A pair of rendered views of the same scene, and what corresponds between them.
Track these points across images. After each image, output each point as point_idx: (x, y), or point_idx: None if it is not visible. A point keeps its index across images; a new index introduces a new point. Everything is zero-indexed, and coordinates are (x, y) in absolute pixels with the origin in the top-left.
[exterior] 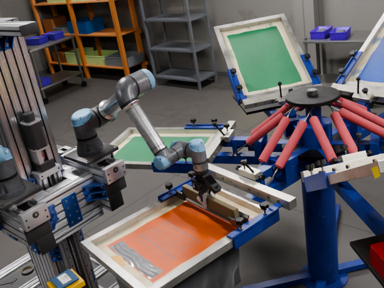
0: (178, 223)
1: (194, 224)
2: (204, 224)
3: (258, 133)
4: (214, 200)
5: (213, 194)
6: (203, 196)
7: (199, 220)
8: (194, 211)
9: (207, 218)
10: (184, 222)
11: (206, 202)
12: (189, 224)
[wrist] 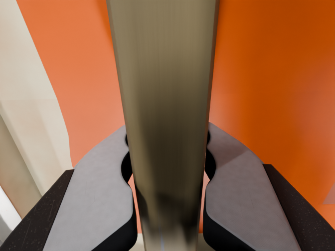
0: (328, 150)
1: (309, 80)
2: (284, 25)
3: None
4: (204, 28)
5: (91, 184)
6: (276, 215)
7: (261, 91)
8: (204, 171)
9: (216, 70)
10: (308, 136)
11: (208, 143)
12: (319, 103)
